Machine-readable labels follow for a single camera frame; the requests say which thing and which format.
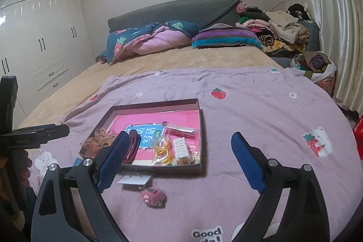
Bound pink book in tray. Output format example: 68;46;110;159
105;109;202;167

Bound cream curtain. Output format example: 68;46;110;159
307;0;362;114

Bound shallow grey tray box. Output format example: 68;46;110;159
79;98;202;175

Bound white card clear bag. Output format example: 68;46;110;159
118;173;153;187

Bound maroon snap hair clip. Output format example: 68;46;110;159
123;129;142;164

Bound white wardrobe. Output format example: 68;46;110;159
1;0;95;127

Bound purple striped pillow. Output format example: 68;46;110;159
191;24;263;51

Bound blue small packet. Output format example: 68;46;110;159
73;157;83;166

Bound beige bed sheet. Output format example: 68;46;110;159
20;46;281;128

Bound pile of clothes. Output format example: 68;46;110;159
236;2;310;57

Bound bag of clothes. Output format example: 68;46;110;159
290;51;337;96

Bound lilac strawberry blanket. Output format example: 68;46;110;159
29;68;362;241

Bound yellow rings clear bag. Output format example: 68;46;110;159
151;136;172;166

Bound pink fluffy hair clip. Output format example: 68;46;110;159
139;187;167;209

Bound dotted mesh hair bow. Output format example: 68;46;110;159
81;128;118;158

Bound cream claw hair clip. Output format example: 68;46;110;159
172;137;193;165

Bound blue pink strawberry quilt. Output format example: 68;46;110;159
99;20;201;65

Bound grey headboard cushion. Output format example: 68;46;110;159
108;0;240;32

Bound clear bag red earrings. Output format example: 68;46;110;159
162;122;196;138

